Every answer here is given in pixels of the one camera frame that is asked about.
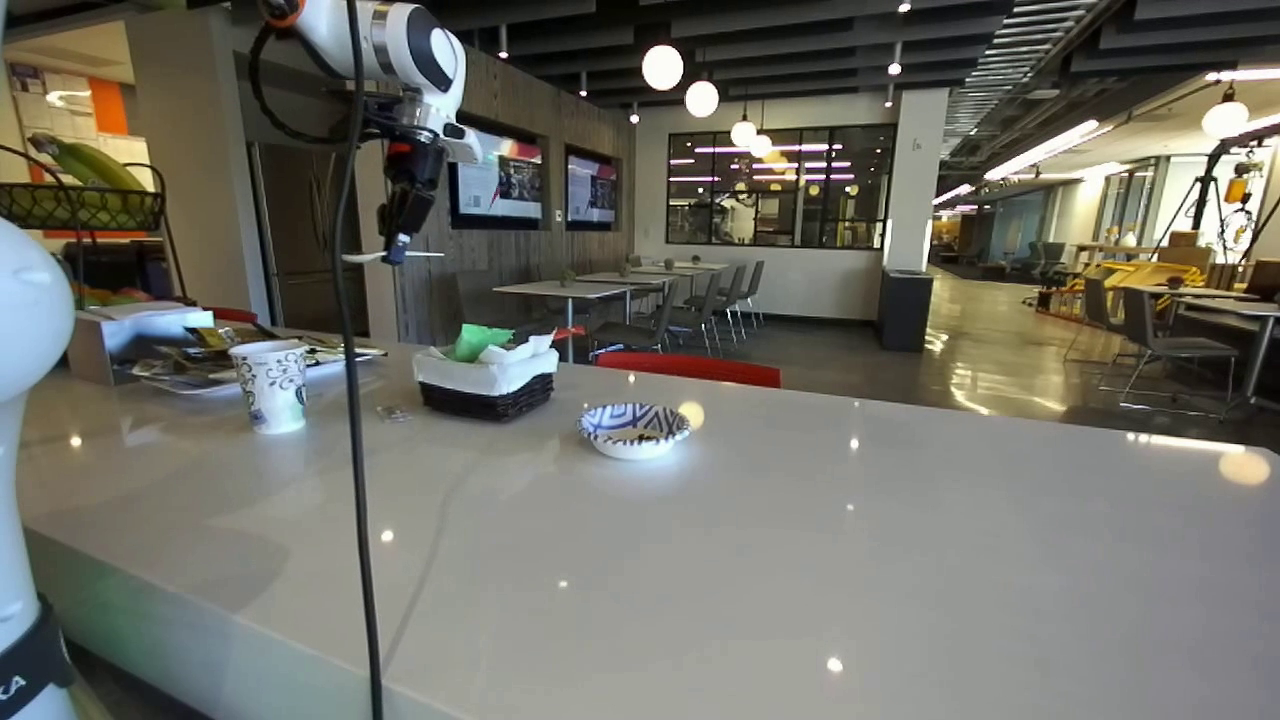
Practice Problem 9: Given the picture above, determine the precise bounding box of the patterned paper cup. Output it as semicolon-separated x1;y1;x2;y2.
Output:
229;335;316;437

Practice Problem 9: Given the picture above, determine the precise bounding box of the round lamp near office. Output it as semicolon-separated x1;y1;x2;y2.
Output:
1197;86;1257;143

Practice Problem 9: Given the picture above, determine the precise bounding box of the medium round pendant lamp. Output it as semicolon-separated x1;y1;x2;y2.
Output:
679;74;723;123

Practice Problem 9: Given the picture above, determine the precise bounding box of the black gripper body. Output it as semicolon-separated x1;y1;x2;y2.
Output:
375;129;452;239

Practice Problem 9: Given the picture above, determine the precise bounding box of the green packet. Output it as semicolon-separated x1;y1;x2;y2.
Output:
449;319;519;365

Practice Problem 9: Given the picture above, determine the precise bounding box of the grey dining chair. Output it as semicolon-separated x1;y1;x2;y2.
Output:
625;256;770;360

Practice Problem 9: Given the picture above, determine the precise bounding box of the white plastic spoon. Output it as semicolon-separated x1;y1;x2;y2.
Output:
339;243;449;267

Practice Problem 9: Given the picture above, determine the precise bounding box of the black basket with white liner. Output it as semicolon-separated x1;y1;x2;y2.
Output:
406;332;563;422

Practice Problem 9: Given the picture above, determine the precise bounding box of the grey dining table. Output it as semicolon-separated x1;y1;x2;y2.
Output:
488;277;630;365

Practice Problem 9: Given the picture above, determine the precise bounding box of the black wire fruit basket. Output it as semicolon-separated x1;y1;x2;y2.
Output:
0;141;193;303

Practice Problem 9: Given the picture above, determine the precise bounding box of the cluttered serving tray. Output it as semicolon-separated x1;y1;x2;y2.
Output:
125;324;392;400

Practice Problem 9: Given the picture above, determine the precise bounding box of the white food container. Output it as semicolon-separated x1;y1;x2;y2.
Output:
71;295;221;360

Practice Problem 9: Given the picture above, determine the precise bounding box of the patterned small bowl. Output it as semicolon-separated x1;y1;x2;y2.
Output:
576;400;700;462

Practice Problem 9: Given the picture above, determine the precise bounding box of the large wall television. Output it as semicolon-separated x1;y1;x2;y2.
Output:
442;116;551;233

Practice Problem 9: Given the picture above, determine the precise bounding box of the red chair back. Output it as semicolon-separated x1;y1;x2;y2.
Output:
593;348;789;393

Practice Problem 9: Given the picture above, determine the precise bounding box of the dark framed interior window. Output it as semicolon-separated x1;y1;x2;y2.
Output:
664;123;900;256

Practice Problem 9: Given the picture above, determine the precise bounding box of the white square pillar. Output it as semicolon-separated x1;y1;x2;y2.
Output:
874;83;951;278

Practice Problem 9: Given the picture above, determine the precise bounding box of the large round pendant lamp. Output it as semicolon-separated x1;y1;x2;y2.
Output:
636;41;688;96

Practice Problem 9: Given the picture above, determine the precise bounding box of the small wall television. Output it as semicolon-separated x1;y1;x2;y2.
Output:
558;143;625;236

